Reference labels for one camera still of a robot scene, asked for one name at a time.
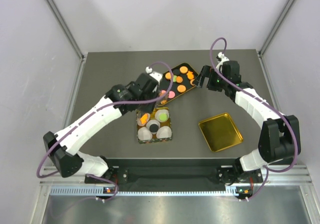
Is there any black gold-rimmed cookie tray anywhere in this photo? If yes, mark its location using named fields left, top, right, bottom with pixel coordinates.
left=162, top=63, right=199, bottom=106

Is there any white paper cup bottom-right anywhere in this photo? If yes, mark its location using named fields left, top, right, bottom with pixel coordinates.
left=156, top=126, right=172, bottom=139

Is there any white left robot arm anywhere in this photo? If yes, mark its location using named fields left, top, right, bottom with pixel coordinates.
left=43, top=71, right=163, bottom=183

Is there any white paper cup bottom-left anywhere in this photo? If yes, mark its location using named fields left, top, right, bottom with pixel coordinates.
left=137, top=127, right=153, bottom=141

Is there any gold tin lid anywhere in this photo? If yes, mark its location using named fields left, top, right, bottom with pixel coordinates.
left=198, top=112, right=244, bottom=153

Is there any green and orange cookie pair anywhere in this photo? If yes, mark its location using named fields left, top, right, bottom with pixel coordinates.
left=173, top=75, right=183, bottom=84

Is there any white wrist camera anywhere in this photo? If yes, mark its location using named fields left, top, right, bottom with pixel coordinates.
left=145, top=66, right=163, bottom=84
left=216, top=52, right=230, bottom=71

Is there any black sandwich cookie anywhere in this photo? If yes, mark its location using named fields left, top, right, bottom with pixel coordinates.
left=149, top=123, right=159, bottom=134

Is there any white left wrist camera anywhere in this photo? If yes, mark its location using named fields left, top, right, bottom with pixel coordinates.
left=145, top=66, right=163, bottom=84

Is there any green round cookie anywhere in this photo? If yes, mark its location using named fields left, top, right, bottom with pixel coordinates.
left=158, top=113, right=168, bottom=122

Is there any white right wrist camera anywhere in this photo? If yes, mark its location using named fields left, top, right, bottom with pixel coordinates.
left=216, top=52, right=230, bottom=71

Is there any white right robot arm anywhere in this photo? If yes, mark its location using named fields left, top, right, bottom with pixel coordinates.
left=193, top=60, right=301, bottom=182

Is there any white paper cup centre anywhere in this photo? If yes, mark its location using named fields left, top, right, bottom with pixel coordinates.
left=146, top=119, right=161, bottom=130

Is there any orange bear cookie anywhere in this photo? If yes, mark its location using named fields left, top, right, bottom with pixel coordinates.
left=186, top=71, right=195, bottom=80

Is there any pink sandwich cookie right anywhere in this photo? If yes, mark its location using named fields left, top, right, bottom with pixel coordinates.
left=168, top=91, right=176, bottom=99

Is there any white paper cup top-right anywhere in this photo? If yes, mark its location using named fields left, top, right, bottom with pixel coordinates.
left=154, top=109, right=170, bottom=123

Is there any orange star meringue cookie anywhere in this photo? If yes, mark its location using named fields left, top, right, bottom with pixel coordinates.
left=160, top=99, right=167, bottom=105

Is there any white paper cup top-left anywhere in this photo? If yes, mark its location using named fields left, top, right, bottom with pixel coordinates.
left=137, top=112, right=151, bottom=127

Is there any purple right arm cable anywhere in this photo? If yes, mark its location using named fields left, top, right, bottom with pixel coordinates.
left=209, top=36, right=300, bottom=202

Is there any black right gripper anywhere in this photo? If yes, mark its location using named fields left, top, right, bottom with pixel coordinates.
left=192, top=65, right=228, bottom=92

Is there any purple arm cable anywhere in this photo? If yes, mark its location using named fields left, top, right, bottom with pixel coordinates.
left=36, top=61, right=175, bottom=202
left=209, top=36, right=300, bottom=202

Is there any aluminium slotted cable rail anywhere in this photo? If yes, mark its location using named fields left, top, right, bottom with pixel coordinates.
left=49, top=186, right=250, bottom=197

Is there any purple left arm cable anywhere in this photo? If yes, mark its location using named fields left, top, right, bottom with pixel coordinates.
left=36, top=61, right=175, bottom=202

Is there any orange round cookie top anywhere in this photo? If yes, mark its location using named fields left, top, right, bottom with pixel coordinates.
left=179, top=66, right=189, bottom=74

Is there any orange fish-shaped cookie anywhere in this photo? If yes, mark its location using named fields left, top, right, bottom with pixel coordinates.
left=139, top=116, right=149, bottom=126

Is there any square green cookie tin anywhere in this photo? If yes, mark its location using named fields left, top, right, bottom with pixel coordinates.
left=136, top=107, right=173, bottom=144

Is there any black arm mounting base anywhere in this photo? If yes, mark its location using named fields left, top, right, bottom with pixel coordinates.
left=84, top=158, right=263, bottom=192

